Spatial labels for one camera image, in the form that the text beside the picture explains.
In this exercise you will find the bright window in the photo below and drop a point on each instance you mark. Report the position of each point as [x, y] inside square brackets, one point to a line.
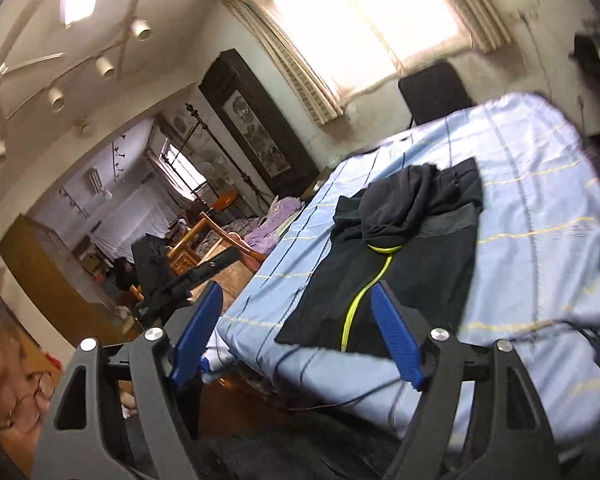
[356, 45]

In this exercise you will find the light blue striped bedsheet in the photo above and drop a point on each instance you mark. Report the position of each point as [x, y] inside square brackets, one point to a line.
[537, 266]

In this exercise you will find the black iron coat stand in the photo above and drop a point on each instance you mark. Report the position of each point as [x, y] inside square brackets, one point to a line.
[260, 196]

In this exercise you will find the dark framed landscape painting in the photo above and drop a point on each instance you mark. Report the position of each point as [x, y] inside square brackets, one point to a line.
[257, 125]

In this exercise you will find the left checkered curtain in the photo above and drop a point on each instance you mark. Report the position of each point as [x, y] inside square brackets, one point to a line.
[317, 99]

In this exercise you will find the seated person in background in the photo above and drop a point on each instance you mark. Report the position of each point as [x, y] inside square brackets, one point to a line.
[123, 274]

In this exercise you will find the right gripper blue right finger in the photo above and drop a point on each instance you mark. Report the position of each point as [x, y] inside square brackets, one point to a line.
[404, 330]

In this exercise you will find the ceiling track spotlights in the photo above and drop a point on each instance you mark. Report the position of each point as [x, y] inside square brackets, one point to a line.
[108, 60]

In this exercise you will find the person with glasses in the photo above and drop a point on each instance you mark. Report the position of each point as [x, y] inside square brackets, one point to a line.
[25, 396]

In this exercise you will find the wooden chair with cushion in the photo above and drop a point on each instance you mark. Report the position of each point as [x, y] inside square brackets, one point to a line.
[205, 240]

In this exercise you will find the wooden wardrobe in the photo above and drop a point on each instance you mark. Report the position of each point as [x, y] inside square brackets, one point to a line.
[64, 293]

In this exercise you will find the black hoodie yellow zipper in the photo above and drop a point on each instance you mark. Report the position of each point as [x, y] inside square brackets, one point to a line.
[416, 230]

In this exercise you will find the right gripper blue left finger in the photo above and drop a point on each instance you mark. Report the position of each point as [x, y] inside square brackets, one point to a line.
[190, 343]

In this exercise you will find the right checkered curtain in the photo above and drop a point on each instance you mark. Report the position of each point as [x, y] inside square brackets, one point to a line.
[487, 29]

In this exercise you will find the purple clothes pile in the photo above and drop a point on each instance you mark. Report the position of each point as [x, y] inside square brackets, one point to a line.
[267, 234]

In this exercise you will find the black office chair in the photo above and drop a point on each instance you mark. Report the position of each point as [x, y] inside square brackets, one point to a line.
[434, 92]

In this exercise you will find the checkered curtain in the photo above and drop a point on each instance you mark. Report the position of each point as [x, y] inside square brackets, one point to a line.
[487, 29]
[317, 99]

